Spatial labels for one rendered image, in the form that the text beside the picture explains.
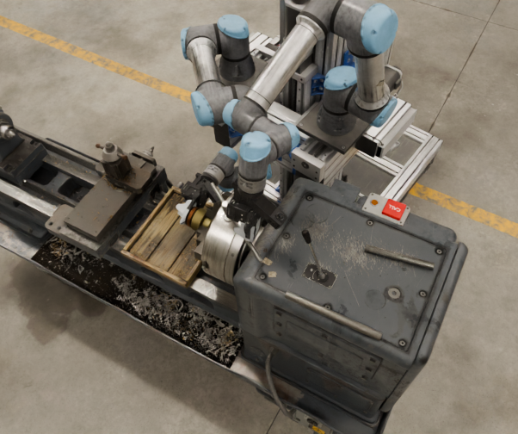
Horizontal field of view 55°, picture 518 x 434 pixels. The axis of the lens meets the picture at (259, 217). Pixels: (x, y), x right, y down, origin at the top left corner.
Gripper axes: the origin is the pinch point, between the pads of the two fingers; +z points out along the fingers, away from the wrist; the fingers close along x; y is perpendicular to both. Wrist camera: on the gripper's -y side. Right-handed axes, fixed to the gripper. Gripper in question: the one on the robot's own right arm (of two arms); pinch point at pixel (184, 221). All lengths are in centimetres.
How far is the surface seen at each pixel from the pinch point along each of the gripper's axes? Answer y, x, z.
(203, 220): -7.1, 2.8, -2.3
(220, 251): -21.7, 10.2, 8.3
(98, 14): 240, -113, -188
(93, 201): 43.0, -11.5, 4.3
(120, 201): 33.6, -11.5, -0.8
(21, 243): 89, -55, 23
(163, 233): 14.0, -19.8, 0.0
